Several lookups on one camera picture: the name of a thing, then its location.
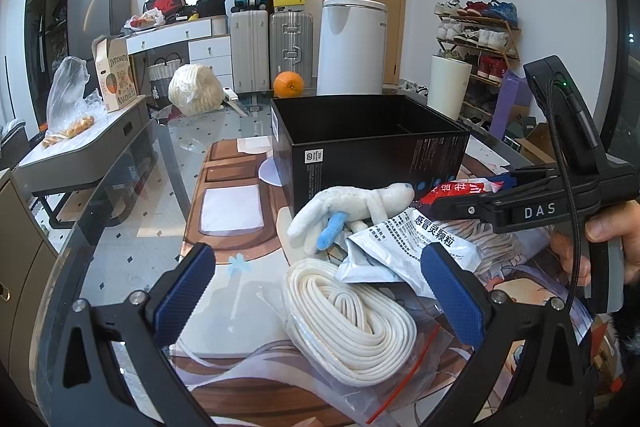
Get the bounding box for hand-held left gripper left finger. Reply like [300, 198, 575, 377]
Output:
[59, 242, 217, 427]

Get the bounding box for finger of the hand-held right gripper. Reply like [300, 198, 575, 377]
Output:
[427, 192, 503, 229]
[500, 164, 568, 188]

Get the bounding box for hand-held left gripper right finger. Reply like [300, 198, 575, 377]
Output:
[419, 242, 596, 427]

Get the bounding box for red snack packet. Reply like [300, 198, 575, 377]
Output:
[417, 177, 518, 208]

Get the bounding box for silver medicine packet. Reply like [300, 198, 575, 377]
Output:
[334, 207, 482, 299]

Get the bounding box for bagged white rope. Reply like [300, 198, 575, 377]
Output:
[257, 257, 443, 425]

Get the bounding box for white and blue plush toy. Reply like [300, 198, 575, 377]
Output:
[287, 182, 416, 254]

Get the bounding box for black cardboard box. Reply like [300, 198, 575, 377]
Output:
[270, 94, 472, 218]

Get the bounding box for person's right hand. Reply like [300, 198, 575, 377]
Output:
[550, 202, 640, 288]

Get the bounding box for brown cardboard box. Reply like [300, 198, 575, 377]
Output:
[515, 122, 556, 165]

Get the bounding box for purple box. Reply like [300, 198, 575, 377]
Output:
[487, 69, 533, 142]

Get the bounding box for printed table mat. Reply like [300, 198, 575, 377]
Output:
[170, 137, 621, 427]

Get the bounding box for white cylinder bin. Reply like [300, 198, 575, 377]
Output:
[429, 54, 472, 122]

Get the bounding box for patterned slippers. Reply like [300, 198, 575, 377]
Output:
[397, 79, 430, 98]

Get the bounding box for wooden shoe rack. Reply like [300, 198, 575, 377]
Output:
[432, 0, 522, 122]

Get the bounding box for grey cart table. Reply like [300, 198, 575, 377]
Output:
[12, 97, 153, 228]

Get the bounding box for tall white bin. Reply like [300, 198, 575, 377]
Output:
[316, 0, 389, 96]

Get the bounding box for bagged napa cabbage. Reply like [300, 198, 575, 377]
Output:
[168, 63, 224, 115]

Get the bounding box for orange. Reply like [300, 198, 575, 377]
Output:
[273, 71, 305, 98]

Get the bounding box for wicker basket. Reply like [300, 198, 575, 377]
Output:
[147, 59, 188, 96]

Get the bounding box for plastic bag of kumquats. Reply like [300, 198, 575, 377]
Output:
[42, 56, 108, 148]

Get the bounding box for cardboard fruit box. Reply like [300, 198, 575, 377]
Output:
[91, 36, 139, 112]

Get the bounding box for silver suitcase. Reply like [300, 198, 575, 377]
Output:
[229, 9, 271, 92]
[269, 11, 315, 88]

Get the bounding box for white dresser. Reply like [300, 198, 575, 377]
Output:
[124, 18, 233, 92]

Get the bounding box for white and red plastic bag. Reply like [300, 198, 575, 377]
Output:
[124, 7, 167, 32]

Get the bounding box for black bag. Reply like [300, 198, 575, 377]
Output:
[195, 0, 228, 18]

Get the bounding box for grey cabinet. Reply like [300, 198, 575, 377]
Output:
[67, 0, 132, 58]

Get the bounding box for dark wardrobe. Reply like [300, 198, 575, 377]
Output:
[24, 0, 103, 118]

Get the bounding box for black cable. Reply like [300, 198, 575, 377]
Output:
[547, 77, 588, 295]

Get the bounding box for white-handled knife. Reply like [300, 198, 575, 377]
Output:
[222, 88, 251, 118]

